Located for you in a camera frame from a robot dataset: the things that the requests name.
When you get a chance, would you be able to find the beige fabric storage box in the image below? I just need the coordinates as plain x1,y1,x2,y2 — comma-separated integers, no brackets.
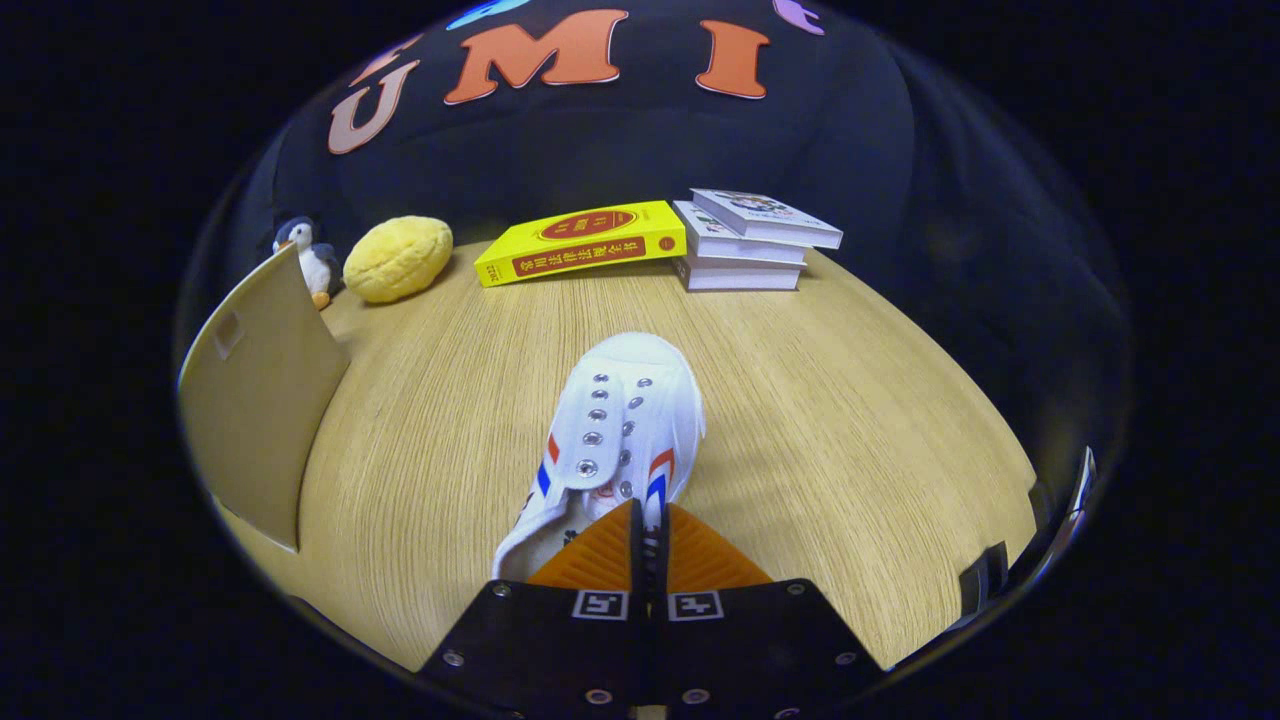
178,243,351,554

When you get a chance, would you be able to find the white canvas shoe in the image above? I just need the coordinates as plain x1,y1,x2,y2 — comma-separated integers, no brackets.
491,332,707,581

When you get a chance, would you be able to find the plain white book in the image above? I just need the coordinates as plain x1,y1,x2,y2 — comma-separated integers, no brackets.
676,255,804,292
672,200,809,267

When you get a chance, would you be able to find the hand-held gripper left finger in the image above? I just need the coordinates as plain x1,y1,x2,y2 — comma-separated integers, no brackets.
418,500,651,720

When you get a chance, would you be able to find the penguin plush toy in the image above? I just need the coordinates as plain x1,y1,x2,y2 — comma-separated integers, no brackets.
272,216,343,311

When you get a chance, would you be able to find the white book with illustrated cover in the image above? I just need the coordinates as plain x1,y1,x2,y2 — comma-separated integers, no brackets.
690,188,844,251

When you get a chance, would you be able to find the yellow bread plush toy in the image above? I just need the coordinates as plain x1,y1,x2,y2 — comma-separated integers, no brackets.
342,215,454,304

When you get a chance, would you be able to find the yellow book with red label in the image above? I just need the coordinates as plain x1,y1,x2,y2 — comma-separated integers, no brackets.
474,200,688,289

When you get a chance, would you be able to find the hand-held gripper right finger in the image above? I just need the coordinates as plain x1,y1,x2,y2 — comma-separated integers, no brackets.
650,500,886,720

